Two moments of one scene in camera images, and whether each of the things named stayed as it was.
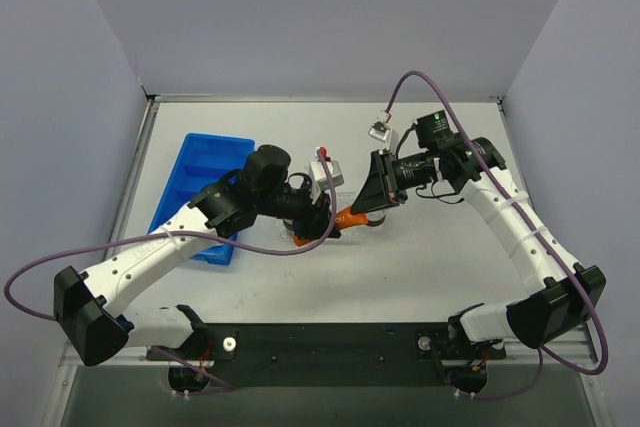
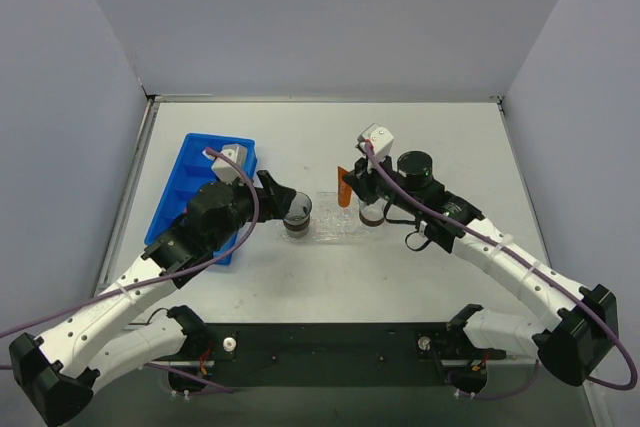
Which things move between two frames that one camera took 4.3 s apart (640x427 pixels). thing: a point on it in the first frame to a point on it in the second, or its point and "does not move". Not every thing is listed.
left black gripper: (320, 220) to (263, 198)
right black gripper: (386, 179) to (368, 183)
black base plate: (337, 355) does not move
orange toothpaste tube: (343, 219) to (344, 190)
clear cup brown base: (375, 217) does not move
